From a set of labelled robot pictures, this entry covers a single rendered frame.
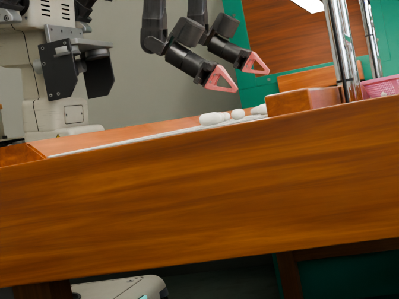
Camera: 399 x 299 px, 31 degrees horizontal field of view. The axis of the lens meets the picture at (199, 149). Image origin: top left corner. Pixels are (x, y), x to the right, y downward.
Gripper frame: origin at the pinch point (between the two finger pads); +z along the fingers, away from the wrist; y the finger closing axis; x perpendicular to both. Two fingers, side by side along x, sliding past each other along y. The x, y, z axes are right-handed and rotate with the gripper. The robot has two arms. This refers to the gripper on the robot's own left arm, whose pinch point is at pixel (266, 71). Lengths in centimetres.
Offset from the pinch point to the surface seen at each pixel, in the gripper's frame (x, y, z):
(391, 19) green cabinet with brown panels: -32, 46, 23
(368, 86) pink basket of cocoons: -12, -62, 32
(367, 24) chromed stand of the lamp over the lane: -25.4, -11.4, 21.4
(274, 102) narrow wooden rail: -8, -136, 26
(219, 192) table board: 4, -138, 26
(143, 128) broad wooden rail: 12, -95, 1
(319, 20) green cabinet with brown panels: -21, 47, 1
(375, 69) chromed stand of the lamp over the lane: -15.4, -11.5, 29.2
